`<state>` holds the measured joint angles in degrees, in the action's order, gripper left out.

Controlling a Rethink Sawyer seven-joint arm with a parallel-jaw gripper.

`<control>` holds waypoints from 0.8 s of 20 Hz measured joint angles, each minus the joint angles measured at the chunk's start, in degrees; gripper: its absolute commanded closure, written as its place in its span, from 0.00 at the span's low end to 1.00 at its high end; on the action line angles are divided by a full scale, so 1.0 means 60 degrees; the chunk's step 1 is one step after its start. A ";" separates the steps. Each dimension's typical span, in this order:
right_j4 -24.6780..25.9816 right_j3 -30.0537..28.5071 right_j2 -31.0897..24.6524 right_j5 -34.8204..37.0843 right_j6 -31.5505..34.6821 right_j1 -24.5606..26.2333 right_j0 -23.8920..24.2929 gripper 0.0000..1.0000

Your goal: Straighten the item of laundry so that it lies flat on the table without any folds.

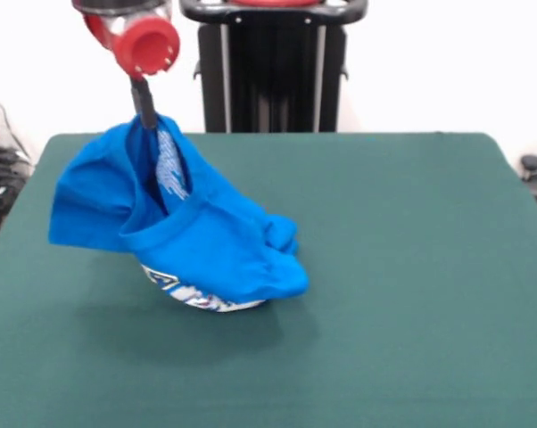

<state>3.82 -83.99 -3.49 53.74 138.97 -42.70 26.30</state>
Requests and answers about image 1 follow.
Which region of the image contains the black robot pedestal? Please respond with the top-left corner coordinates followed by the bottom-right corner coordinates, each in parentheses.
top-left (178, 0), bottom-right (368, 134)

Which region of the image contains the black cable tangle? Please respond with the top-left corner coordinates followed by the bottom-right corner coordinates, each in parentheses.
top-left (0, 82), bottom-right (36, 235)

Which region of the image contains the blue printed T-shirt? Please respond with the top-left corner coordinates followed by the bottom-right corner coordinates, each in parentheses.
top-left (47, 113), bottom-right (310, 314)

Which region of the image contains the dark green table cloth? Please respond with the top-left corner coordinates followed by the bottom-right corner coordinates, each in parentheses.
top-left (0, 131), bottom-right (537, 428)

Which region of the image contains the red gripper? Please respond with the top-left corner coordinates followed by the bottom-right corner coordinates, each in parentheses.
top-left (81, 12), bottom-right (182, 131)

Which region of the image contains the black office chair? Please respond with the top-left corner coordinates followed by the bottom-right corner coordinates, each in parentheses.
top-left (519, 153), bottom-right (537, 224)

